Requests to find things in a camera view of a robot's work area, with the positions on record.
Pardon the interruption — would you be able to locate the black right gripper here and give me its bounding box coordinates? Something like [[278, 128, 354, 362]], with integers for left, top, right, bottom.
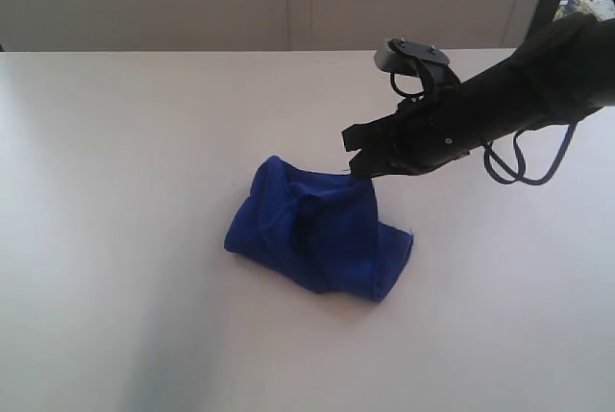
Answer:
[[341, 80, 485, 178]]

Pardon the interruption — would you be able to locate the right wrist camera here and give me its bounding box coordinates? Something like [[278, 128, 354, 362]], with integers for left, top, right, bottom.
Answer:
[[374, 37, 450, 77]]

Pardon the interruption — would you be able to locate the blue microfibre towel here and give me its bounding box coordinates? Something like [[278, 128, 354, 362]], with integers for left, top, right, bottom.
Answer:
[[224, 156, 414, 303]]

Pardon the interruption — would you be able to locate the blue cable at right arm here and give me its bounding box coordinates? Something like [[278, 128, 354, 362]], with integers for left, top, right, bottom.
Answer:
[[482, 121, 578, 187]]

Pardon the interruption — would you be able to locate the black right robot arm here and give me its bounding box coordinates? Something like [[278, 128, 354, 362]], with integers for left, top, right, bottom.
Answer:
[[342, 13, 614, 179]]

